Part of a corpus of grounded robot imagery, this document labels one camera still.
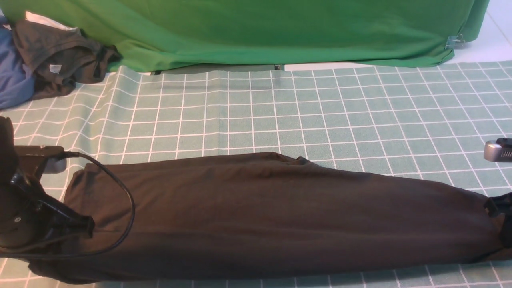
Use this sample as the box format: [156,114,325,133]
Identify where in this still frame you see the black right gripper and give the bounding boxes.
[484,192,512,249]

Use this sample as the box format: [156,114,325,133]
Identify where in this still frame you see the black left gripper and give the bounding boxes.
[1,172,95,250]

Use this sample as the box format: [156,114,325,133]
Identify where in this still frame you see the dark gray long-sleeve top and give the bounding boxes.
[28,152,511,284]

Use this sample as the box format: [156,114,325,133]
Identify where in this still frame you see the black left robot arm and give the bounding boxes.
[0,117,95,254]

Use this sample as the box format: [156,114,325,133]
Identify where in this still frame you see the green checkered tablecloth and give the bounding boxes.
[0,60,512,288]

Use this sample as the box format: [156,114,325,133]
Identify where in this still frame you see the blue crumpled garment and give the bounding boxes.
[0,15,35,110]

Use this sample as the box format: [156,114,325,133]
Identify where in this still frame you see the dark gray crumpled garment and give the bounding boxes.
[12,20,122,100]

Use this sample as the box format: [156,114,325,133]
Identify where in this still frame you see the metal binder clip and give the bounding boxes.
[444,34,466,50]

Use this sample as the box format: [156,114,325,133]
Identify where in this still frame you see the white crumpled cloth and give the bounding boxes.
[25,11,82,34]

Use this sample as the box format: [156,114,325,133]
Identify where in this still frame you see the green backdrop cloth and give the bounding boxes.
[1,0,489,72]

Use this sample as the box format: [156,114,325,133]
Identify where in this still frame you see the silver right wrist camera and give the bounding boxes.
[484,138,512,163]

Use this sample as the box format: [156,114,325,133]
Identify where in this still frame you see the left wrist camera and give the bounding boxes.
[14,145,67,176]

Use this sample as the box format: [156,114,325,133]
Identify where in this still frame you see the black left camera cable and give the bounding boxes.
[0,151,136,258]

